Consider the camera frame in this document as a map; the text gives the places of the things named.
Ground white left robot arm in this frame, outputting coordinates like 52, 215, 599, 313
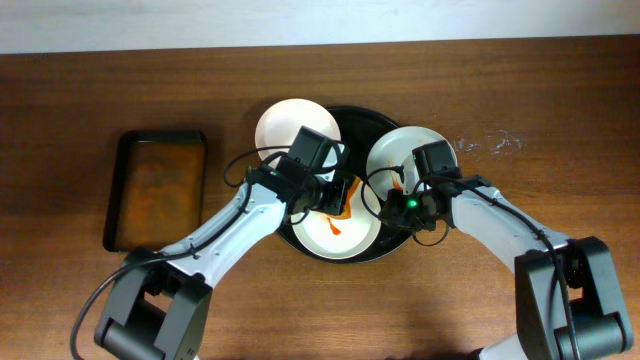
94, 157, 355, 359

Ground white plate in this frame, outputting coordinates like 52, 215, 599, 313
293, 180, 382, 260
255, 99, 341, 148
366, 126, 445, 202

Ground black rectangular water tray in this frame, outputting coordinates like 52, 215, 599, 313
102, 130, 207, 252

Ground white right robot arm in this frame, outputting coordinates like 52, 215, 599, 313
379, 176, 634, 360

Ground green orange scrub sponge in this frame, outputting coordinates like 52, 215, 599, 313
330, 176, 361, 220

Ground round black serving tray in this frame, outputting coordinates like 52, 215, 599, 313
277, 105, 411, 264

